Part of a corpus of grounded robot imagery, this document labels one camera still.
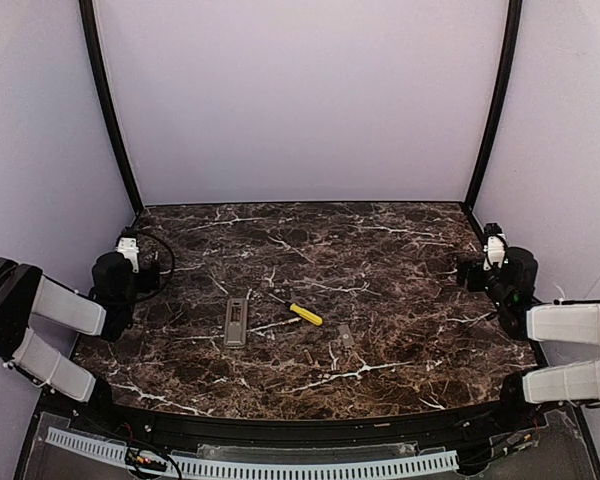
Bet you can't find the yellow handled screwdriver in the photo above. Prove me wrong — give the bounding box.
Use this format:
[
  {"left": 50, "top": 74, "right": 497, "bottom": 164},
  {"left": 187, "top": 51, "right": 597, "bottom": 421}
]
[{"left": 269, "top": 293, "right": 323, "bottom": 326}]

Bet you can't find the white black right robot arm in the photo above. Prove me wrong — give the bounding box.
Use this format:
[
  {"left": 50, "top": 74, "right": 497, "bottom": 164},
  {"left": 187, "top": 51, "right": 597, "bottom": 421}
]
[{"left": 456, "top": 247, "right": 600, "bottom": 410}]

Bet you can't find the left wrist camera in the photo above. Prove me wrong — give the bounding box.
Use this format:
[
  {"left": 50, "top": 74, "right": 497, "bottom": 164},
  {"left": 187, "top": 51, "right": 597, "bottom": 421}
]
[{"left": 115, "top": 229, "right": 140, "bottom": 274}]

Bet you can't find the grey battery cover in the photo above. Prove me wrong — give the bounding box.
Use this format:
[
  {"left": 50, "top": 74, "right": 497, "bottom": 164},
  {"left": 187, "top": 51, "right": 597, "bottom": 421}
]
[{"left": 337, "top": 324, "right": 355, "bottom": 348}]

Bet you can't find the white slotted cable duct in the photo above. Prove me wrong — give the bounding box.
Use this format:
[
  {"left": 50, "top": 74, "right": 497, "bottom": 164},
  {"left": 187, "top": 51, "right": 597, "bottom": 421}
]
[{"left": 44, "top": 427, "right": 459, "bottom": 479}]

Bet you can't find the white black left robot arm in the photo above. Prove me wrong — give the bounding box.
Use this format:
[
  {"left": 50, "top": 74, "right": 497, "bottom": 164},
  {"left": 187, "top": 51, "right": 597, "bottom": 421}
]
[{"left": 0, "top": 252, "right": 162, "bottom": 408}]

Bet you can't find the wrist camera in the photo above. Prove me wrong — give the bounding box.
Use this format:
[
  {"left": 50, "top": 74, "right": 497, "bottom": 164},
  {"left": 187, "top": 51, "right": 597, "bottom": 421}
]
[
  {"left": 115, "top": 229, "right": 140, "bottom": 274},
  {"left": 483, "top": 223, "right": 508, "bottom": 271}
]

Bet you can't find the grey remote control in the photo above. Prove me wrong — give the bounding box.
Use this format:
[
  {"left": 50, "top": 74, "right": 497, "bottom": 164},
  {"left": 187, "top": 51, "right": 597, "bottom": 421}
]
[{"left": 223, "top": 298, "right": 248, "bottom": 349}]

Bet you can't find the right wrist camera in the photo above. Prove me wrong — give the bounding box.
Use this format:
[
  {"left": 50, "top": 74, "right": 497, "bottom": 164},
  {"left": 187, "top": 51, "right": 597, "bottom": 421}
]
[{"left": 483, "top": 223, "right": 508, "bottom": 271}]

